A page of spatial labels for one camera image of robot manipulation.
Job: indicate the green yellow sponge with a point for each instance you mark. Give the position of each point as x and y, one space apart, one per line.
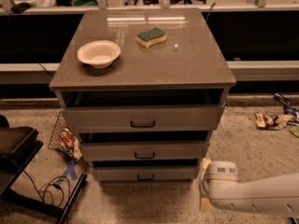
151 37

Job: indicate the white paper bowl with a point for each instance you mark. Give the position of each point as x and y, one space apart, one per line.
99 54

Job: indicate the red snack can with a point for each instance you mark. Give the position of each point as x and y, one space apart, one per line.
66 138

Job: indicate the green packet at edge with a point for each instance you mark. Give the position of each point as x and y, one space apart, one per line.
295 131

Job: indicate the crumpled snack wrapper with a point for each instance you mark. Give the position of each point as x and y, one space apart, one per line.
272 122

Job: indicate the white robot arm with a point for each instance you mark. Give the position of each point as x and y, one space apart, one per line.
219 186

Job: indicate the grey drawer cabinet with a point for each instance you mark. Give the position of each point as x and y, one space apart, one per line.
186 69

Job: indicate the wire mesh basket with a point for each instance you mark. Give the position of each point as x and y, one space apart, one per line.
72 154

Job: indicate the grey middle drawer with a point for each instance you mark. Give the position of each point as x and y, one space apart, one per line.
141 151

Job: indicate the grey drawer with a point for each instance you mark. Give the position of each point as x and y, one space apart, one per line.
127 119
152 173
141 151

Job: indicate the grey bottom drawer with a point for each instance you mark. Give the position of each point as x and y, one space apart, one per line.
152 173

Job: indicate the grey top drawer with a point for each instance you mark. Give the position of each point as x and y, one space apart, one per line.
127 119

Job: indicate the blue snack packet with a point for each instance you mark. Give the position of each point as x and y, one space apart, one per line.
288 110

